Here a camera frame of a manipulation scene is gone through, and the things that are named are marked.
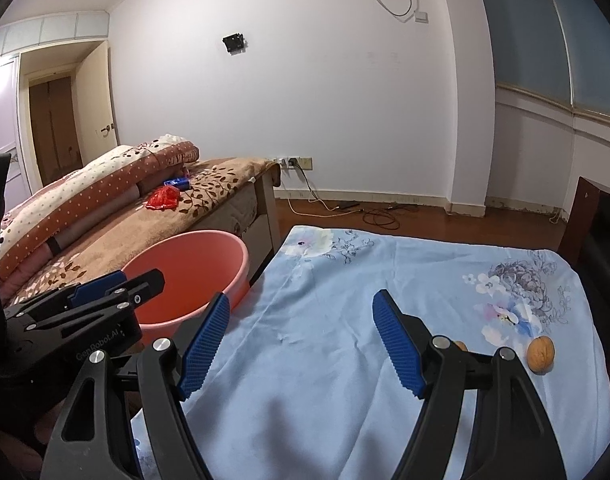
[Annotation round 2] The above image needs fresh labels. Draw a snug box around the black floor cable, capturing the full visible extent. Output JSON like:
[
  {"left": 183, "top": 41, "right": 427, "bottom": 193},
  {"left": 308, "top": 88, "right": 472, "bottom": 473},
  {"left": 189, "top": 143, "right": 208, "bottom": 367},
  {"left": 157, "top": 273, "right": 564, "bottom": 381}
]
[{"left": 362, "top": 204, "right": 422, "bottom": 229}]

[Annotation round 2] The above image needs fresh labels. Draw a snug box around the wooden bed frame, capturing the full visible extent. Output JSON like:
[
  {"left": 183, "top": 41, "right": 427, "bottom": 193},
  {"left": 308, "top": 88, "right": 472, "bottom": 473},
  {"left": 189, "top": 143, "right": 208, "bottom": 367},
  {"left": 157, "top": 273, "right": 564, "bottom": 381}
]
[{"left": 239, "top": 160, "right": 284, "bottom": 286}]

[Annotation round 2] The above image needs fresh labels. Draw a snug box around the cream open door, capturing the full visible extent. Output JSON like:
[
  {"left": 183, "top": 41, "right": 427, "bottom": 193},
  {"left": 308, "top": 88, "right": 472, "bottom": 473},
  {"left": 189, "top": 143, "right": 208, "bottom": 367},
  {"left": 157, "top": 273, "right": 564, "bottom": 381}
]
[{"left": 80, "top": 41, "right": 120, "bottom": 167}]

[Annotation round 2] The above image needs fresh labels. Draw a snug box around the window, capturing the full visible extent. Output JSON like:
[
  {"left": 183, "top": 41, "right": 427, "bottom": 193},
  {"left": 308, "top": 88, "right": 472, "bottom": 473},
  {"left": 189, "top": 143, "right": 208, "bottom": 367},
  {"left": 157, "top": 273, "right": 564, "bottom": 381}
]
[{"left": 472, "top": 0, "right": 610, "bottom": 127}]

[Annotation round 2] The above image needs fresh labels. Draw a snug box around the pink plastic bucket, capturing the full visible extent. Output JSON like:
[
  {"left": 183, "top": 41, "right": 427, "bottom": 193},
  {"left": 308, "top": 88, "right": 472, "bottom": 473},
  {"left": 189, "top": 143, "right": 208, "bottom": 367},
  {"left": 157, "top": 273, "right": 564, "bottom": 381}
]
[{"left": 120, "top": 230, "right": 250, "bottom": 337}]

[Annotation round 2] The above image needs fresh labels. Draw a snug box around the folded dotted quilt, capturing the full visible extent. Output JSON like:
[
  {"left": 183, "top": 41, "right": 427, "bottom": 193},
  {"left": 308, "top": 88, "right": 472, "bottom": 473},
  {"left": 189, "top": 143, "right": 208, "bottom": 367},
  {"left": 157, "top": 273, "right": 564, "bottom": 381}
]
[{"left": 0, "top": 134, "right": 200, "bottom": 282}]

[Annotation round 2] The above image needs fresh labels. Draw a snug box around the white floor cable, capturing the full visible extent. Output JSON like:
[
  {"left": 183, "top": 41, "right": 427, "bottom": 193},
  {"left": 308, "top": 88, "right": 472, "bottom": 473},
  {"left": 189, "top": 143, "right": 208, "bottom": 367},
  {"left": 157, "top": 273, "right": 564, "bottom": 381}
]
[{"left": 297, "top": 167, "right": 366, "bottom": 219}]

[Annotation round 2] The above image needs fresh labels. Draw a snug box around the brown leaf-patterned blanket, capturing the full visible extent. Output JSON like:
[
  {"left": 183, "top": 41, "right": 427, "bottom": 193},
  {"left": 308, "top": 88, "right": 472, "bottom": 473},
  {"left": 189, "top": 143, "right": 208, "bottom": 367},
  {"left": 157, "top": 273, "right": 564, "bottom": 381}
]
[{"left": 0, "top": 156, "right": 282, "bottom": 307}]

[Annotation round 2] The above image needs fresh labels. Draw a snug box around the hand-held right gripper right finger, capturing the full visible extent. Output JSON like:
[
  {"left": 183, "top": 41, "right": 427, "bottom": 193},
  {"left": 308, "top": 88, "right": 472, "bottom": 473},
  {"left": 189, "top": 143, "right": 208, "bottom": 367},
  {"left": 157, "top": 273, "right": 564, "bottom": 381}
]
[{"left": 372, "top": 289, "right": 568, "bottom": 480}]

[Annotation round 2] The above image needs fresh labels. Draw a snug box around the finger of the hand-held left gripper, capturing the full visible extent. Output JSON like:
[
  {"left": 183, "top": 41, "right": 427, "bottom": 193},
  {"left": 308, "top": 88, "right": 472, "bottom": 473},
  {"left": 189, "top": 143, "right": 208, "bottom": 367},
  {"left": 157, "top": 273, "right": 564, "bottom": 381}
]
[
  {"left": 60, "top": 268, "right": 166, "bottom": 337},
  {"left": 5, "top": 270, "right": 128, "bottom": 322}
]

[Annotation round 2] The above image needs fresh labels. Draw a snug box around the brown wooden door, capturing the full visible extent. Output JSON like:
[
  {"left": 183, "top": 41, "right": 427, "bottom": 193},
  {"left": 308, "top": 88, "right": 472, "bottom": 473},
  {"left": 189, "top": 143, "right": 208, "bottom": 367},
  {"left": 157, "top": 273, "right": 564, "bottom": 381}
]
[{"left": 28, "top": 75, "right": 84, "bottom": 174}]

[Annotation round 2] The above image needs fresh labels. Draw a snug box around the wall power socket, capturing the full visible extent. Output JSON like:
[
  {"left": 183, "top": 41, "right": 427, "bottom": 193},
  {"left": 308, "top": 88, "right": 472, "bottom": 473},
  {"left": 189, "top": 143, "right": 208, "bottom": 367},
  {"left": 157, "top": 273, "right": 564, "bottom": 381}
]
[{"left": 266, "top": 156, "right": 314, "bottom": 171}]

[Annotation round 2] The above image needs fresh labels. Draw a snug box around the white wardrobe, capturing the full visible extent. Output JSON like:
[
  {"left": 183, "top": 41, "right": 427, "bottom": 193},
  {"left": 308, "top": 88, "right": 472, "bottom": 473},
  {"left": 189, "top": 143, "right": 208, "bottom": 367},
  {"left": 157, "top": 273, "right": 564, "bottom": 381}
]
[{"left": 0, "top": 55, "right": 32, "bottom": 211}]

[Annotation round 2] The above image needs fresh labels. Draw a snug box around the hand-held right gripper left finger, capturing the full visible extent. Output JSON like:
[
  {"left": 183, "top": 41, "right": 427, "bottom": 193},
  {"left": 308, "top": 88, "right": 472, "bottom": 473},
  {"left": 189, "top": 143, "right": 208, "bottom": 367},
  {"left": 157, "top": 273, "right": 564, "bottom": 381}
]
[{"left": 40, "top": 291, "right": 232, "bottom": 480}]

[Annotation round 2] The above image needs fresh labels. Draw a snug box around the red packet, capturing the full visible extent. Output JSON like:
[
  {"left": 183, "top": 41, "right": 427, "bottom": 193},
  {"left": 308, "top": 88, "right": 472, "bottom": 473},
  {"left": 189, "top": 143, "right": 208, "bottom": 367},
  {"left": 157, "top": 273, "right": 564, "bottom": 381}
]
[{"left": 146, "top": 185, "right": 181, "bottom": 211}]

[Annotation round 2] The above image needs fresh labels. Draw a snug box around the light blue floral sheet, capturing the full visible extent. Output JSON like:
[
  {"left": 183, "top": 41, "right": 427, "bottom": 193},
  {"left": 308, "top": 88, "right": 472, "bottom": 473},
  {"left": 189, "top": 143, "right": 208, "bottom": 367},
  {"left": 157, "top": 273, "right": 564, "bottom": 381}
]
[{"left": 130, "top": 225, "right": 610, "bottom": 480}]

